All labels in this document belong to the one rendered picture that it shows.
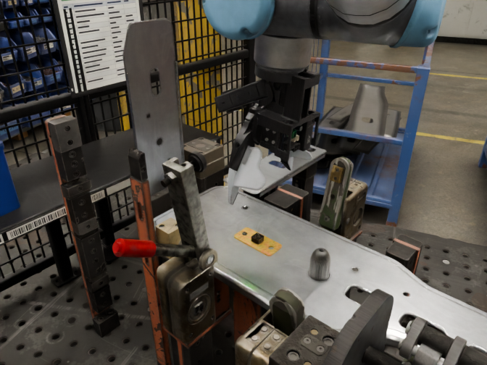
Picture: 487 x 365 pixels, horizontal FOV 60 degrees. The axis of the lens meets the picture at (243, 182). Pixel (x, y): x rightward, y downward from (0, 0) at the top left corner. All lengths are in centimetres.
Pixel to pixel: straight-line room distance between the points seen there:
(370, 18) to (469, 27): 797
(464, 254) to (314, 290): 75
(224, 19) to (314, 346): 33
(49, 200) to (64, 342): 33
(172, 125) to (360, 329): 62
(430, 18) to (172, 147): 62
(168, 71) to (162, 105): 7
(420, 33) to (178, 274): 42
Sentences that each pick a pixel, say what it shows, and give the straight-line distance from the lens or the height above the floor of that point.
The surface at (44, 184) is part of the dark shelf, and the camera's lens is 95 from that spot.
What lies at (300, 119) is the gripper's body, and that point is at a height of 125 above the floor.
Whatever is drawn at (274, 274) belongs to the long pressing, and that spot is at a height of 100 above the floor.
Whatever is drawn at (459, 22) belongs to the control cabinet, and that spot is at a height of 33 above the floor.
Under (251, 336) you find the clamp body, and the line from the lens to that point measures 51.
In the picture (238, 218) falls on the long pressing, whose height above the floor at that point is 100.
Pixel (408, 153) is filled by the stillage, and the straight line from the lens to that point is 239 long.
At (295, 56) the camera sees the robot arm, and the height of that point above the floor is 133.
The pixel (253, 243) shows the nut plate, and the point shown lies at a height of 100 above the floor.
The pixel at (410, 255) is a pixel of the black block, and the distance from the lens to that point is 79.
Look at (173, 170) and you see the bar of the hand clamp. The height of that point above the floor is 121.
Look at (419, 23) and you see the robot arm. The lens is 40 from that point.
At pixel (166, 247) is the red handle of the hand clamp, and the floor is 111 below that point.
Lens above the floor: 145
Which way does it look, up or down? 29 degrees down
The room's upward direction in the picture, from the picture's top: straight up
